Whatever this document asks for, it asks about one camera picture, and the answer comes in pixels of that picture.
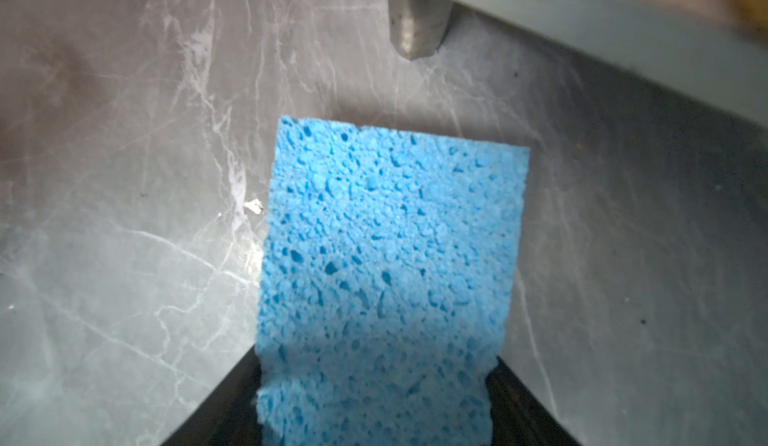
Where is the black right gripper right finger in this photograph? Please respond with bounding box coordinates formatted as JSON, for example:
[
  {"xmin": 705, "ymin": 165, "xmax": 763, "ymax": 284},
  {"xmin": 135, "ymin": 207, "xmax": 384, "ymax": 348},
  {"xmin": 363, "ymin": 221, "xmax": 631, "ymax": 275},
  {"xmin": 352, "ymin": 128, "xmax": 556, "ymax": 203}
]
[{"xmin": 487, "ymin": 357, "xmax": 580, "ymax": 446}]

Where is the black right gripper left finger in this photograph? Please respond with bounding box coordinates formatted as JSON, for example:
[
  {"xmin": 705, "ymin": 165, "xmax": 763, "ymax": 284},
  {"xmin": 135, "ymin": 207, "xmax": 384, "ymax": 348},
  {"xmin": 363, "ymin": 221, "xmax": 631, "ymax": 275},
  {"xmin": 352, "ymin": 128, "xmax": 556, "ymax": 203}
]
[{"xmin": 163, "ymin": 347, "xmax": 262, "ymax": 445}]

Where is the blue sponge bottom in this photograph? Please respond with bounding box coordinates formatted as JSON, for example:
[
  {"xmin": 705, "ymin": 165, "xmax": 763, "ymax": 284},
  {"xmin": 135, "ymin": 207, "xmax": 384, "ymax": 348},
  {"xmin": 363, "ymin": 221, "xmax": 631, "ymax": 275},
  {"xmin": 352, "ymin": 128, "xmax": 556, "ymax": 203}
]
[{"xmin": 255, "ymin": 116, "xmax": 530, "ymax": 445}]

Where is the white two-tier metal shelf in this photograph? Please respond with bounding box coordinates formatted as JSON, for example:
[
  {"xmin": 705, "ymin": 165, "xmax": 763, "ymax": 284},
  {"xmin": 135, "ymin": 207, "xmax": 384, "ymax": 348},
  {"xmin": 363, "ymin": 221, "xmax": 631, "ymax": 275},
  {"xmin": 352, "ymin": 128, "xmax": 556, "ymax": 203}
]
[{"xmin": 374, "ymin": 0, "xmax": 768, "ymax": 129}]

